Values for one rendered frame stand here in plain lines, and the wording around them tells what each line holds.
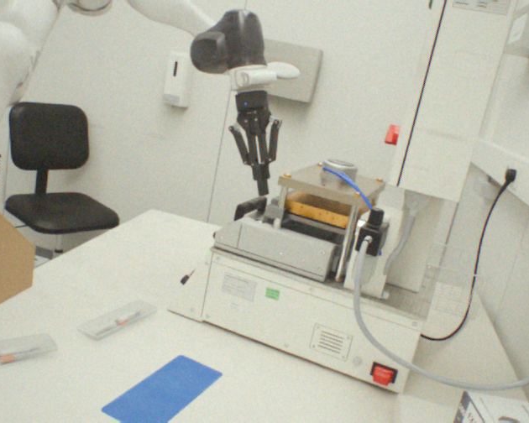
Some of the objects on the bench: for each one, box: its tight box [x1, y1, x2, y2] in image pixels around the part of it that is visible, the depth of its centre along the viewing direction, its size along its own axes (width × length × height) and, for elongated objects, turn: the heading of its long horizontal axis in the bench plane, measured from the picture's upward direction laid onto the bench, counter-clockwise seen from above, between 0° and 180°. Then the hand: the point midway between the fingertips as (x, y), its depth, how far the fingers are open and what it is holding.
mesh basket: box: [427, 243, 487, 320], centre depth 165 cm, size 22×26×13 cm
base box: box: [168, 251, 424, 394], centre depth 125 cm, size 54×38×17 cm
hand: (262, 180), depth 126 cm, fingers closed
